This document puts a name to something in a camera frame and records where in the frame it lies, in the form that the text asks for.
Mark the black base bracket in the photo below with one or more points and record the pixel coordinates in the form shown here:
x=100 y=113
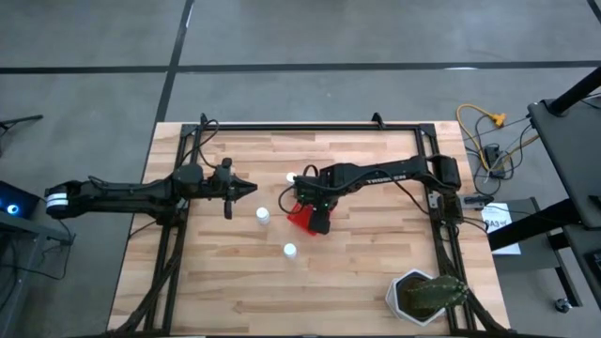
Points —
x=474 y=202

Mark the black stand leg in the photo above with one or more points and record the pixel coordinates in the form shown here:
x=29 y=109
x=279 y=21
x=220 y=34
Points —
x=530 y=225

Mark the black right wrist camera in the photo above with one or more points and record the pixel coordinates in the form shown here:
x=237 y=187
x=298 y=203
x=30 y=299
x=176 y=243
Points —
x=303 y=190

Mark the black frame clamp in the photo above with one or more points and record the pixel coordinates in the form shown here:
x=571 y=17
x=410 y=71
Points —
x=203 y=119
x=377 y=120

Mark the red plastic slotted basket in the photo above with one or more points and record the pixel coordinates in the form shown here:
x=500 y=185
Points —
x=300 y=219

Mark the black tripod leg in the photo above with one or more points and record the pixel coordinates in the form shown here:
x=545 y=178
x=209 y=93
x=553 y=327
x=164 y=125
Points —
x=21 y=120

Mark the black diagonal pole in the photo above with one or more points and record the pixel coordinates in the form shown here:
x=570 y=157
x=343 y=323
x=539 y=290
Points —
x=575 y=91

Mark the black caster wheel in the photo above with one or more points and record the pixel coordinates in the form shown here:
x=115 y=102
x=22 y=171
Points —
x=562 y=305

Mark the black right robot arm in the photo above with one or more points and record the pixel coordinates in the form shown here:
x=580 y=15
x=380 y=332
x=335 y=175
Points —
x=385 y=177

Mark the grey metal stand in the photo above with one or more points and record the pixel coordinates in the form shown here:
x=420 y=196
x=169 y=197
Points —
x=37 y=231

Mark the dark grey desk top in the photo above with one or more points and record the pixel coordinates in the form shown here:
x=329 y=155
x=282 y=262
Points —
x=573 y=155

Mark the white plastic pill bottle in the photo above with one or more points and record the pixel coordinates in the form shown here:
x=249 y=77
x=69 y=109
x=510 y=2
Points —
x=263 y=214
x=289 y=250
x=290 y=177

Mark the black device with blue light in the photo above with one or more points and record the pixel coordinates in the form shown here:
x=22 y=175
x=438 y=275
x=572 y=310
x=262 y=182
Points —
x=19 y=199

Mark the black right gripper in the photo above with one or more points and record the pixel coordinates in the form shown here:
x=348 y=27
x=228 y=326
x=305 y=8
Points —
x=324 y=192

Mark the black aluminium table frame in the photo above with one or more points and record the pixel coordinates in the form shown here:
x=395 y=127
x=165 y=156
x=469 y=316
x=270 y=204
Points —
x=305 y=127

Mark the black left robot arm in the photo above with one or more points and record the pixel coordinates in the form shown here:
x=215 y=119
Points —
x=117 y=192

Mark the green cactus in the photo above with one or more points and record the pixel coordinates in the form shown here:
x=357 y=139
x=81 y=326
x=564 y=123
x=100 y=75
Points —
x=436 y=292

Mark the white hexagonal plant pot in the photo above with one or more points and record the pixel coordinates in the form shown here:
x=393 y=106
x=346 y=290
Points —
x=393 y=300

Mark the white paper sheet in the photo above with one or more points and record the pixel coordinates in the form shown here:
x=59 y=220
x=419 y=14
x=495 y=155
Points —
x=497 y=220

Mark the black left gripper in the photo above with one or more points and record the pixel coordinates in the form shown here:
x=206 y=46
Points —
x=223 y=183

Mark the black power adapter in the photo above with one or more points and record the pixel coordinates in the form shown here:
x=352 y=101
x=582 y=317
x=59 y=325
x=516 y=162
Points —
x=493 y=155

